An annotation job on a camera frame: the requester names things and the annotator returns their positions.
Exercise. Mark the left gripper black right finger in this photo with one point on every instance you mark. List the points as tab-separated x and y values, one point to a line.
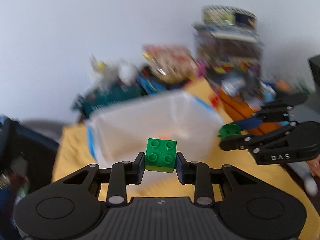
198	174

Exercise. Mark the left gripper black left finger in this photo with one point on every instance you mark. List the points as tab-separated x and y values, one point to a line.
122	174

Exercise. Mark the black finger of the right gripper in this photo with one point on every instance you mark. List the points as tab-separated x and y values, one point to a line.
274	111
295	136

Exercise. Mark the green duplo brick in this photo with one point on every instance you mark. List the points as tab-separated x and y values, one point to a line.
160	155

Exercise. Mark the green arch block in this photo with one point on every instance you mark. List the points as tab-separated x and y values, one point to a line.
229	130

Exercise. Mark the person right hand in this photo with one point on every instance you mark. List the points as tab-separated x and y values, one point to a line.
314	166

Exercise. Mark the orange cardboard box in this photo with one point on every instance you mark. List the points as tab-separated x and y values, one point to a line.
239	109

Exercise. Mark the white plastic storage bin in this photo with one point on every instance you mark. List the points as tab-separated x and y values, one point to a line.
120	132

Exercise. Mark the yellow quilted blanket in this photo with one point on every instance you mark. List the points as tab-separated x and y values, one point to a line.
228	203

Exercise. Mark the dark green box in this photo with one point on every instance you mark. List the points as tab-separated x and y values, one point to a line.
98	98

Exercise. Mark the dark blue bag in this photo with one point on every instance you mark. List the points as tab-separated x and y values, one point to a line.
28	152

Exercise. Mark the white plastic bag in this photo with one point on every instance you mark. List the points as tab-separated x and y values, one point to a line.
111	73

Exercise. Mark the round decorated tin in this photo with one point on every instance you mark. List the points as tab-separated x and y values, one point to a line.
222	14

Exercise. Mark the bag of wooden pieces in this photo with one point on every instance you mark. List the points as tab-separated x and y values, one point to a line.
170	64

